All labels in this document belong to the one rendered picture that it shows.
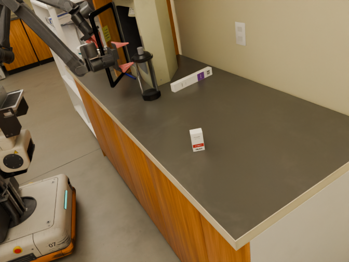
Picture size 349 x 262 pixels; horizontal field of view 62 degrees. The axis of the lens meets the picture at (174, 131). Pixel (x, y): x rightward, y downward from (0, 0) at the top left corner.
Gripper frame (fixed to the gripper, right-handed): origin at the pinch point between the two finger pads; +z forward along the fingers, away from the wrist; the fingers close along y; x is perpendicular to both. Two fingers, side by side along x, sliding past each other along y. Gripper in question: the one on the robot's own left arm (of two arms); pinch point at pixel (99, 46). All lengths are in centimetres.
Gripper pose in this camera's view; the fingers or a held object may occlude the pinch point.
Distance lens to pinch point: 170.3
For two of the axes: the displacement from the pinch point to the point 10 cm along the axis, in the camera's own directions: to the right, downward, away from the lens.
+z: 5.7, 7.3, 3.8
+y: -8.0, 3.9, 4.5
